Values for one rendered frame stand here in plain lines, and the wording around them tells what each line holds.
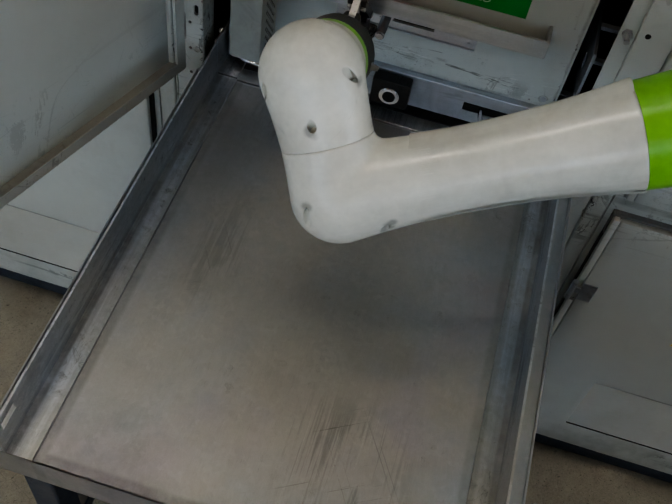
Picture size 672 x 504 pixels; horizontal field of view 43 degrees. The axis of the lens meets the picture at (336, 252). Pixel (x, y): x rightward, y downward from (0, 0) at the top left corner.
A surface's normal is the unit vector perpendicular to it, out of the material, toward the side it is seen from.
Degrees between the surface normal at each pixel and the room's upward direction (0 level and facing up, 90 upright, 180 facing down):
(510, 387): 0
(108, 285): 0
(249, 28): 90
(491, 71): 90
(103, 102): 90
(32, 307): 0
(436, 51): 90
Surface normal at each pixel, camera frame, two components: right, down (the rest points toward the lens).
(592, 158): -0.19, 0.40
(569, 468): 0.11, -0.59
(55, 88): 0.81, 0.51
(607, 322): -0.27, 0.76
